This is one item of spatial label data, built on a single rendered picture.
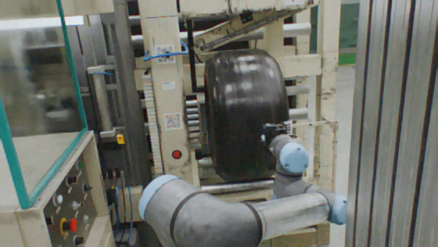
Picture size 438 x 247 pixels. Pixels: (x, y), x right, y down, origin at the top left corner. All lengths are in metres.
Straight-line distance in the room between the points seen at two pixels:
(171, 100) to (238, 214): 0.93
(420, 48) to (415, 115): 0.07
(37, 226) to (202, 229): 0.46
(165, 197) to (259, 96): 0.76
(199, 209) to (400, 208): 0.34
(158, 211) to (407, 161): 0.46
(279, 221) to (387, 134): 0.36
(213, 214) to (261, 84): 0.82
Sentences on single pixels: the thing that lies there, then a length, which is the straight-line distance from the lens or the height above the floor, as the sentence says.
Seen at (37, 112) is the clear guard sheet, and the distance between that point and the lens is 1.05.
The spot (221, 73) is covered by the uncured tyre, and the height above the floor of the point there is 1.43.
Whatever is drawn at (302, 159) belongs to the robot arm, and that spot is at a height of 1.29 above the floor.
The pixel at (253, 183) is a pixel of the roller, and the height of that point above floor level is 0.91.
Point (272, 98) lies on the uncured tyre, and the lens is 1.38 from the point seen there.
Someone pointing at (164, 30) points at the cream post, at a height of 1.60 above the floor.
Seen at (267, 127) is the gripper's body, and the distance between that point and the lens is 1.15.
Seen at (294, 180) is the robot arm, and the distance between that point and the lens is 1.00.
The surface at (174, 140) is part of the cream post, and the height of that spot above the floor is 1.13.
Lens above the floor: 1.69
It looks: 19 degrees down
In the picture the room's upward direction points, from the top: 4 degrees counter-clockwise
